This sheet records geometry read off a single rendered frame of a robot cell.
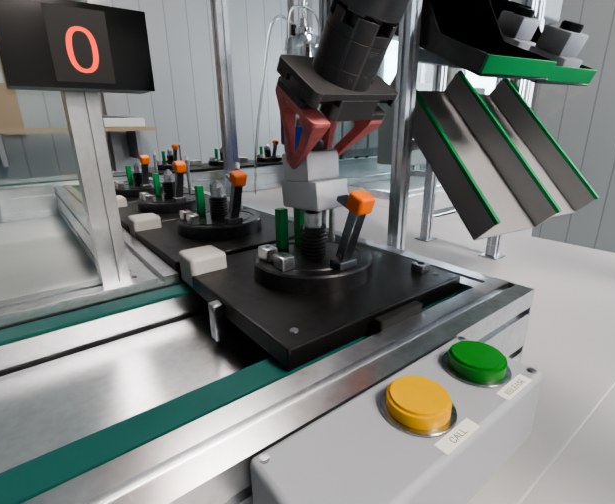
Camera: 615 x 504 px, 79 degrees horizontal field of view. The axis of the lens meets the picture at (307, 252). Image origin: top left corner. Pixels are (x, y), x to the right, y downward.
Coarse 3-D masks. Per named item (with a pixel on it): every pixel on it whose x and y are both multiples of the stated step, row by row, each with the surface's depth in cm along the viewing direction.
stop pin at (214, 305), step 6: (216, 300) 38; (210, 306) 38; (216, 306) 37; (222, 306) 38; (210, 312) 38; (216, 312) 37; (222, 312) 38; (210, 318) 38; (216, 318) 38; (222, 318) 38; (210, 324) 39; (216, 324) 38; (222, 324) 38; (216, 330) 38; (222, 330) 38; (216, 336) 38; (222, 336) 39
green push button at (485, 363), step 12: (456, 348) 29; (468, 348) 29; (480, 348) 29; (492, 348) 28; (456, 360) 27; (468, 360) 27; (480, 360) 27; (492, 360) 27; (504, 360) 27; (456, 372) 27; (468, 372) 27; (480, 372) 26; (492, 372) 26; (504, 372) 27
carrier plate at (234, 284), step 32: (384, 256) 49; (192, 288) 45; (224, 288) 40; (256, 288) 40; (384, 288) 40; (416, 288) 40; (448, 288) 42; (256, 320) 34; (288, 320) 33; (320, 320) 33; (352, 320) 33; (288, 352) 29; (320, 352) 31
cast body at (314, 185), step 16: (320, 144) 39; (304, 160) 38; (320, 160) 39; (336, 160) 40; (288, 176) 41; (304, 176) 39; (320, 176) 39; (336, 176) 41; (288, 192) 42; (304, 192) 39; (320, 192) 38; (336, 192) 39; (304, 208) 40; (320, 208) 38
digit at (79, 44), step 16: (48, 16) 32; (64, 16) 32; (80, 16) 33; (96, 16) 34; (48, 32) 32; (64, 32) 33; (80, 32) 33; (96, 32) 34; (64, 48) 33; (80, 48) 34; (96, 48) 34; (64, 64) 33; (80, 64) 34; (96, 64) 35; (112, 64) 35; (64, 80) 33; (80, 80) 34; (96, 80) 35; (112, 80) 36
